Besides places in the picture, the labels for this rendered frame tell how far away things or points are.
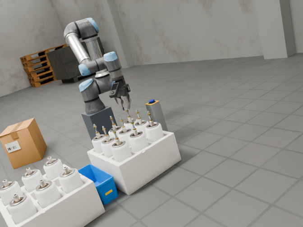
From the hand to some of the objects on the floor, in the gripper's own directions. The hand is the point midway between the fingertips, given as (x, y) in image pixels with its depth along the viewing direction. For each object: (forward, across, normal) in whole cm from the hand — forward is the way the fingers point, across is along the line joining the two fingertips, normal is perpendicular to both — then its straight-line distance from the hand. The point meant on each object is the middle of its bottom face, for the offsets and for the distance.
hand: (125, 108), depth 179 cm
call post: (+34, -13, -13) cm, 39 cm away
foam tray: (+34, +26, +61) cm, 74 cm away
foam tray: (+34, -4, +16) cm, 38 cm away
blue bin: (+34, +12, +38) cm, 52 cm away
